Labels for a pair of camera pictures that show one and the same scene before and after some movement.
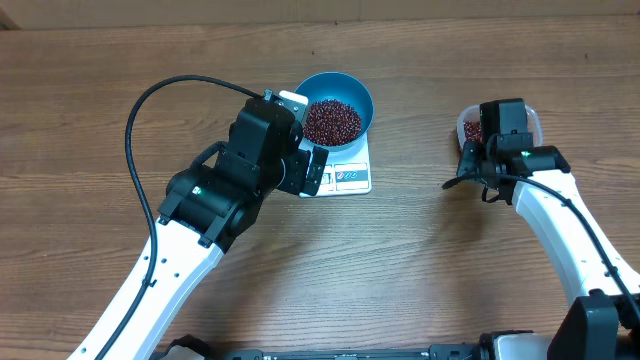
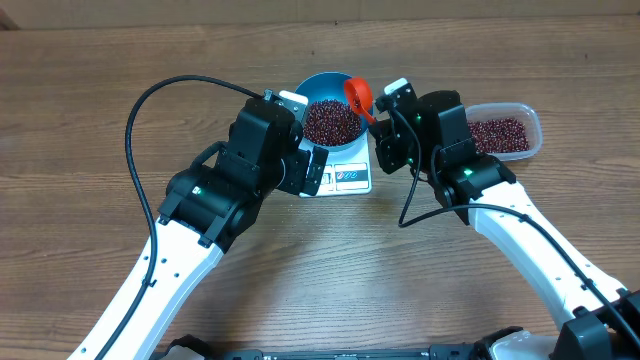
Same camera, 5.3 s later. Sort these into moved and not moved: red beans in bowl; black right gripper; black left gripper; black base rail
Moved: black right gripper
Not moved: black left gripper; red beans in bowl; black base rail
